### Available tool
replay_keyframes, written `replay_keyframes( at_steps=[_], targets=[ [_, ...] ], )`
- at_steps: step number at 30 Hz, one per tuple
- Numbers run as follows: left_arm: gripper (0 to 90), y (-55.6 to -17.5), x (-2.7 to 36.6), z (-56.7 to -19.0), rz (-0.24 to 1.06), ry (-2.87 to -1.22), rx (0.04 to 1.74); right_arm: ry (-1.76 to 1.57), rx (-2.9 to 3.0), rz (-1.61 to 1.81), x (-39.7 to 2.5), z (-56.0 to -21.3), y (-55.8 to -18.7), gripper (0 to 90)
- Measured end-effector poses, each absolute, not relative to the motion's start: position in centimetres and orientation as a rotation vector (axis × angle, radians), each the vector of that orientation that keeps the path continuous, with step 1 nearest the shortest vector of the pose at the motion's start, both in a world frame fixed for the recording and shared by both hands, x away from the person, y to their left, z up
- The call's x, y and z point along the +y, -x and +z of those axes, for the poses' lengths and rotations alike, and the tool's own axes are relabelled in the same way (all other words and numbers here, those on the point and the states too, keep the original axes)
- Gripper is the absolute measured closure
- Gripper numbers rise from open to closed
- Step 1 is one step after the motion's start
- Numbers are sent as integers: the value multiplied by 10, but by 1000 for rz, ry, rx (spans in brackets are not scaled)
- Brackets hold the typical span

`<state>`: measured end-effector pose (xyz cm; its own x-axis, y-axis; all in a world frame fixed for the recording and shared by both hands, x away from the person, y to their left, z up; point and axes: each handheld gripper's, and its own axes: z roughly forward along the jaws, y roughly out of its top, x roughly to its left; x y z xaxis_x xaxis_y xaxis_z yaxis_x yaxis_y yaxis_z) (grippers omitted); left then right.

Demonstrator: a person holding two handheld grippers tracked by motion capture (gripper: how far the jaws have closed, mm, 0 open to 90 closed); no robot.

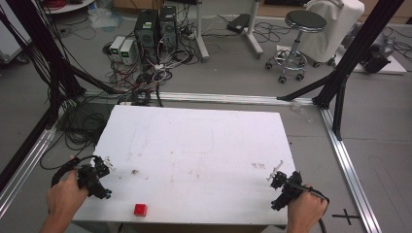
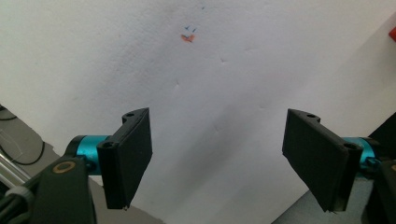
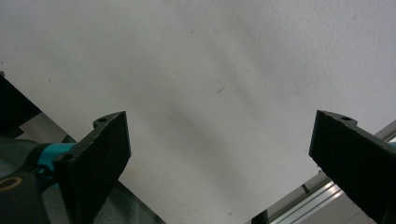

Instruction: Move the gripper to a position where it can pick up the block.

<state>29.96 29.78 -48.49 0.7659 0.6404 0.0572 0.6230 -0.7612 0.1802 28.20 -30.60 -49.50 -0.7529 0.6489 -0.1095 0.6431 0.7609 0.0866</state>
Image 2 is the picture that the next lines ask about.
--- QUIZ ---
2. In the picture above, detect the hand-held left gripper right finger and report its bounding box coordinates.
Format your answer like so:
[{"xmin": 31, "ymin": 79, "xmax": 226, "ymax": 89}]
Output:
[{"xmin": 281, "ymin": 108, "xmax": 381, "ymax": 214}]

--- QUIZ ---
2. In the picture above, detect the metal stand rod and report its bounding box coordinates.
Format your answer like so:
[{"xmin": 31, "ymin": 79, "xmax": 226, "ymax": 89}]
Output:
[{"xmin": 0, "ymin": 152, "xmax": 32, "ymax": 188}]

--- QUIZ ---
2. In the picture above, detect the black cable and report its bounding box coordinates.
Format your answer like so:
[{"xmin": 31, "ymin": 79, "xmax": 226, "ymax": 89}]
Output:
[{"xmin": 0, "ymin": 105, "xmax": 46, "ymax": 166}]

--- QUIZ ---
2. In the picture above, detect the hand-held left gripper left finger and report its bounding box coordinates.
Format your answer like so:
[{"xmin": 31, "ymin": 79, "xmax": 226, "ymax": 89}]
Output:
[{"xmin": 65, "ymin": 107, "xmax": 153, "ymax": 210}]

